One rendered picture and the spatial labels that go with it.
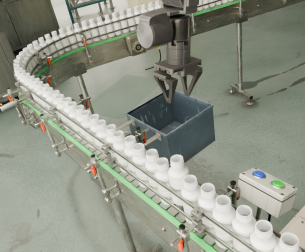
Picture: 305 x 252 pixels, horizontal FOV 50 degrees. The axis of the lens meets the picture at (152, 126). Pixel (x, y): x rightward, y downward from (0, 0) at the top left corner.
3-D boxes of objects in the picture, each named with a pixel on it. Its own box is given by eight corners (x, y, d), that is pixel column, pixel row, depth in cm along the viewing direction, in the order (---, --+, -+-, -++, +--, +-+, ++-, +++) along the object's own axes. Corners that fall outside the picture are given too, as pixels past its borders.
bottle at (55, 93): (63, 126, 156) (51, 96, 147) (58, 121, 160) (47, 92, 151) (74, 121, 158) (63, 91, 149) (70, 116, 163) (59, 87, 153)
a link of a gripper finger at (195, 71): (164, 97, 85) (163, 62, 80) (183, 89, 89) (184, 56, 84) (182, 105, 80) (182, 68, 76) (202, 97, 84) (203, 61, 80)
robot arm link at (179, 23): (196, 11, 73) (178, 9, 77) (173, 16, 69) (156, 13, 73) (195, 42, 76) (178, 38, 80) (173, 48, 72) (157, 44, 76)
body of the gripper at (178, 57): (153, 70, 79) (152, 40, 75) (183, 61, 85) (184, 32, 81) (171, 77, 75) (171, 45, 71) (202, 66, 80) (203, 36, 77)
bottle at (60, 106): (63, 130, 153) (51, 100, 143) (66, 123, 158) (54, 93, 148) (76, 128, 152) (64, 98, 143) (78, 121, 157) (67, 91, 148)
